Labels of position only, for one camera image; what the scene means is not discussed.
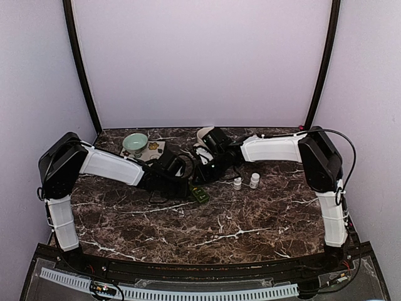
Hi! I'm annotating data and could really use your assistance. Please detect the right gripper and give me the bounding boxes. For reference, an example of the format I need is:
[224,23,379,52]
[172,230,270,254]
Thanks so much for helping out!
[192,152,233,185]

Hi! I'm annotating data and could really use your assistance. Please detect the green weekly pill organizer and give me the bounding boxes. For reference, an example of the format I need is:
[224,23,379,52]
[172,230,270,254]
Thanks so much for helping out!
[189,185,210,204]

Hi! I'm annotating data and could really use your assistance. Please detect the right black frame post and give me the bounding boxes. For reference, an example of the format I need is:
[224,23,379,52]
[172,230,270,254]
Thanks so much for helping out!
[304,0,341,130]

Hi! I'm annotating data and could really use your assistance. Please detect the floral square plate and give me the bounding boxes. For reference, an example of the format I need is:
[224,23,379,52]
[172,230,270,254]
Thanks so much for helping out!
[120,140,166,161]

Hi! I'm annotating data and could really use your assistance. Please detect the black frame post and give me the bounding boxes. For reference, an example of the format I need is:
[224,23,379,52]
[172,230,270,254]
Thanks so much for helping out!
[62,0,103,135]
[304,0,341,130]

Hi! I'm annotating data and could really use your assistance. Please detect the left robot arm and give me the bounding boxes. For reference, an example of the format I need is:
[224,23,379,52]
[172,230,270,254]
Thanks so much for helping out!
[36,132,190,273]

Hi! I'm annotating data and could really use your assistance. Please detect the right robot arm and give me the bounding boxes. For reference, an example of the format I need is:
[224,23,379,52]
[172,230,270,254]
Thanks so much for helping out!
[193,127,348,272]

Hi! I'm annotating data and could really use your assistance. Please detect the black front rail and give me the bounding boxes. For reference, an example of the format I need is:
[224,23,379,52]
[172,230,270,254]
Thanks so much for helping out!
[58,247,363,282]

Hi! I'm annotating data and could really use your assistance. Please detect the white pill bottle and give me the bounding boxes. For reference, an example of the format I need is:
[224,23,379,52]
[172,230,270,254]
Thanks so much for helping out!
[249,172,260,189]
[232,177,242,191]

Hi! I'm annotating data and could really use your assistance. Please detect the left black frame post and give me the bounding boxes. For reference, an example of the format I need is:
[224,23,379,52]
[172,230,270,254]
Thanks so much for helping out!
[62,0,103,135]

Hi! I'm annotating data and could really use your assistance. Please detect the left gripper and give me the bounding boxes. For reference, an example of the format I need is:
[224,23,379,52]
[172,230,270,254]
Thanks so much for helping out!
[158,174,190,199]

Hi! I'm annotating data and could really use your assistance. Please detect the cream ceramic mug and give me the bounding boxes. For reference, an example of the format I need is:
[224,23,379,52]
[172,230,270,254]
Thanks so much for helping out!
[194,127,214,148]

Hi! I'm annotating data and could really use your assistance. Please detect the white slotted cable duct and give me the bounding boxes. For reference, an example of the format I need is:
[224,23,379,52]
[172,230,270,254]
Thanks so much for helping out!
[39,268,299,300]

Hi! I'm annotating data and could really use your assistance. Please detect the teal bowl on plate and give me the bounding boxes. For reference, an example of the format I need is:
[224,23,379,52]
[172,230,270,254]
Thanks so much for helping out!
[122,133,148,155]

